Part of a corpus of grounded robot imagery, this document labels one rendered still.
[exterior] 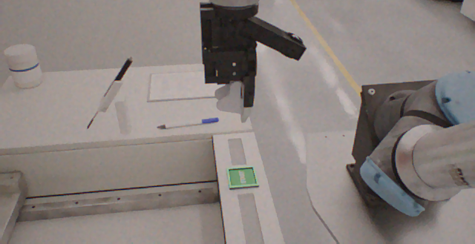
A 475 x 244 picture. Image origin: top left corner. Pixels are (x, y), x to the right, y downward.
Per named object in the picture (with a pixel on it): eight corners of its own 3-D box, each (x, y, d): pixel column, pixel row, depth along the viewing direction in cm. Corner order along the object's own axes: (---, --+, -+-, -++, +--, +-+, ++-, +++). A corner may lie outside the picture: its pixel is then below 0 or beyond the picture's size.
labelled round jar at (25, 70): (10, 90, 107) (-1, 55, 102) (19, 76, 113) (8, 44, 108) (39, 87, 108) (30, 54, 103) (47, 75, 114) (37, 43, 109)
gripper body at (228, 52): (202, 66, 70) (198, -5, 63) (252, 64, 71) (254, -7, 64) (205, 89, 64) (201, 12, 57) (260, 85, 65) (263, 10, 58)
